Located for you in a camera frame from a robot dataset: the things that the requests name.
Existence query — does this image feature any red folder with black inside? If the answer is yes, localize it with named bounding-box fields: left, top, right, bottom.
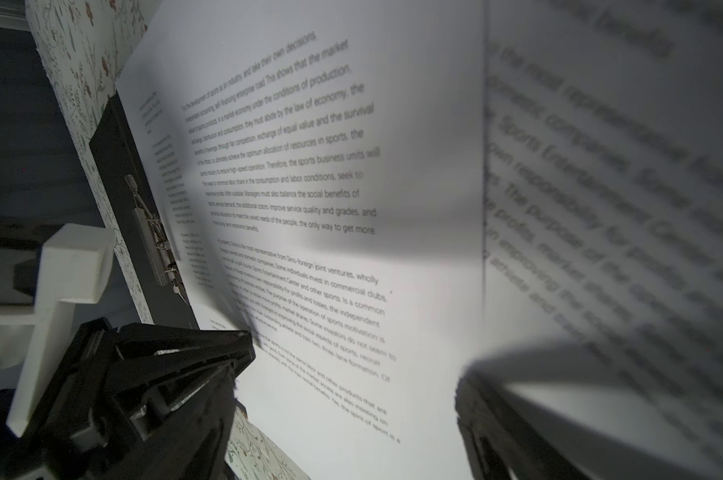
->
left=90, top=95, right=198, bottom=329

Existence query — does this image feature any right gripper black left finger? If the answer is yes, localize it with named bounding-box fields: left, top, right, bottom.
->
left=13, top=319, right=256, bottom=479

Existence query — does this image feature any printed paper sheet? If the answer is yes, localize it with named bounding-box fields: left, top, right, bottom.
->
left=118, top=75, right=268, bottom=344
left=116, top=0, right=723, bottom=480

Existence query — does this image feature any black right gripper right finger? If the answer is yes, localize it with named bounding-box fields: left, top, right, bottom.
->
left=455, top=370, right=583, bottom=480

